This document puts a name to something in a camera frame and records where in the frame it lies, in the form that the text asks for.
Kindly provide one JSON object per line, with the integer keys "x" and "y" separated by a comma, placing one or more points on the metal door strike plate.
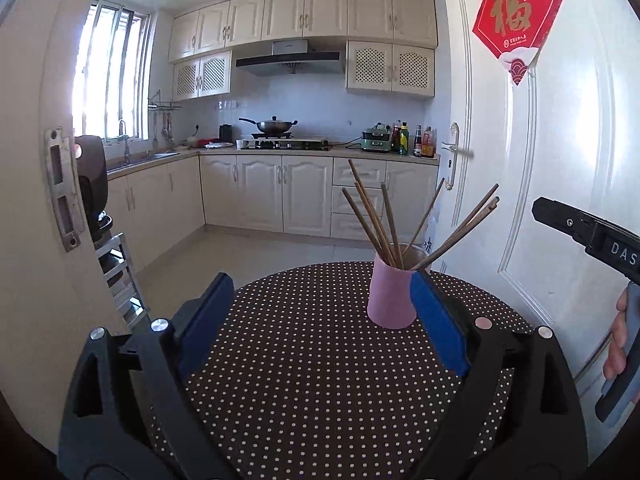
{"x": 62, "y": 187}

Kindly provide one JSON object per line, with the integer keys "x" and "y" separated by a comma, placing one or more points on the hanging kitchen utensil rack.
{"x": 165, "y": 120}

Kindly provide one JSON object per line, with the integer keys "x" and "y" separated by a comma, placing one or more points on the barred kitchen window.
{"x": 112, "y": 70}

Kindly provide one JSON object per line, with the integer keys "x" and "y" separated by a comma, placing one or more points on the cream kitchen cabinets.
{"x": 305, "y": 12}
{"x": 260, "y": 192}

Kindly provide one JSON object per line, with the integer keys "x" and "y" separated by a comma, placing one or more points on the chrome kitchen faucet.
{"x": 123, "y": 137}

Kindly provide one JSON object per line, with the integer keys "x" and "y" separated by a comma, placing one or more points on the gas stove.
{"x": 287, "y": 142}

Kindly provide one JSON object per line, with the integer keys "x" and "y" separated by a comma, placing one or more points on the cream lower kitchen cabinets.
{"x": 260, "y": 192}

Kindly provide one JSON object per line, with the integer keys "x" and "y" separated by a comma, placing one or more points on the black range hood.
{"x": 290, "y": 60}

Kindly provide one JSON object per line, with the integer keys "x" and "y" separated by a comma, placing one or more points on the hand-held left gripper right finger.
{"x": 440, "y": 327}

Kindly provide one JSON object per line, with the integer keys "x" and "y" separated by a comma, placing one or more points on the red orange bottle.
{"x": 428, "y": 145}

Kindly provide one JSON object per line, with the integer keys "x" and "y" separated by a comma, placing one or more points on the cream upper kitchen cabinets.
{"x": 305, "y": 12}

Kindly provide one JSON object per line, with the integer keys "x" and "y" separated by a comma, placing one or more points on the red paper door decoration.
{"x": 517, "y": 15}

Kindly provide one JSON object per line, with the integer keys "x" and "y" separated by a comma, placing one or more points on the green countertop appliance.
{"x": 376, "y": 141}

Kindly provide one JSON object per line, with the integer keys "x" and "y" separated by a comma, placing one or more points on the dark red label bottle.
{"x": 395, "y": 140}

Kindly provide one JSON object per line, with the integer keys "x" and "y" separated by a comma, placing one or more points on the wok with lid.
{"x": 272, "y": 125}

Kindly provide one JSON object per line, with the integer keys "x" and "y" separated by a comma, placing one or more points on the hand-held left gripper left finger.
{"x": 206, "y": 322}

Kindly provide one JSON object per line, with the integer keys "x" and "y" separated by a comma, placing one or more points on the bunch of wooden chopsticks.
{"x": 385, "y": 220}

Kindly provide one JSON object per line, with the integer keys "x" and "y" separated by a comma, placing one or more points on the small white cup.
{"x": 242, "y": 144}

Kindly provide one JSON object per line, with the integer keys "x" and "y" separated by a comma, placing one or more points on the black countertop appliance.
{"x": 92, "y": 175}

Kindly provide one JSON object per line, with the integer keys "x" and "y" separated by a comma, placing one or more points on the person's right hand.
{"x": 616, "y": 345}

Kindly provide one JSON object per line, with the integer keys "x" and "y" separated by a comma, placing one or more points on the pink cup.
{"x": 392, "y": 295}

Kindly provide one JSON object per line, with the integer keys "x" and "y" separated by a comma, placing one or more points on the metal step ladder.
{"x": 120, "y": 280}

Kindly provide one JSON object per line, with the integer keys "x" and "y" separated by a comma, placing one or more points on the green yellow bottle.
{"x": 403, "y": 141}

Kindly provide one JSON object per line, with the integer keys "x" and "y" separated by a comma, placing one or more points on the brown polka dot tablecloth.
{"x": 310, "y": 385}

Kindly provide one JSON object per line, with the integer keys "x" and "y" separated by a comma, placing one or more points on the black canister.
{"x": 225, "y": 133}

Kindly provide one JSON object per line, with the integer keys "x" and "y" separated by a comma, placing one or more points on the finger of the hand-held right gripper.
{"x": 562, "y": 220}

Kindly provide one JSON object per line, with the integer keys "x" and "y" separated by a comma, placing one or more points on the dark sauce bottle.
{"x": 418, "y": 144}

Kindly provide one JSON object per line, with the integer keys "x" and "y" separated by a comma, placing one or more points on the red kitchen container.
{"x": 206, "y": 142}

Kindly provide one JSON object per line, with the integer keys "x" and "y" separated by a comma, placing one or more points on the white door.
{"x": 565, "y": 125}

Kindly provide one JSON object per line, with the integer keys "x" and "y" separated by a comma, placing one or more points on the steel kitchen sink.
{"x": 160, "y": 155}

